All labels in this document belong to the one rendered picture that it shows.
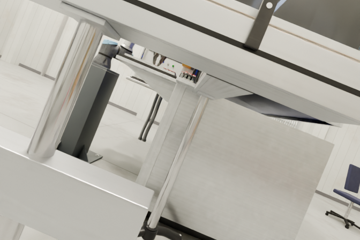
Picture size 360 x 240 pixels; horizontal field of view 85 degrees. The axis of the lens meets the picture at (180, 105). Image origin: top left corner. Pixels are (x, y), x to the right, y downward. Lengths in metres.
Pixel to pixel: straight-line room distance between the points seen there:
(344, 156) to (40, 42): 8.54
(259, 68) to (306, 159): 1.09
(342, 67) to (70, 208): 0.54
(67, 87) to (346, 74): 0.51
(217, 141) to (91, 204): 0.89
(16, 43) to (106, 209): 6.77
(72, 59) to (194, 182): 1.00
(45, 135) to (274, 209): 1.26
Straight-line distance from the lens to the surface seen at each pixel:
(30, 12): 7.08
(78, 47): 0.44
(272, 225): 1.46
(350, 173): 4.32
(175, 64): 2.23
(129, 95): 5.44
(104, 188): 0.42
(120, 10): 0.39
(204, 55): 0.35
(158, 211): 1.08
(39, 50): 6.96
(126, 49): 1.78
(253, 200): 1.36
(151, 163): 1.23
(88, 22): 0.45
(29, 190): 0.49
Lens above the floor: 0.75
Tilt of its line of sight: level
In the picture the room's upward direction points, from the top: 23 degrees clockwise
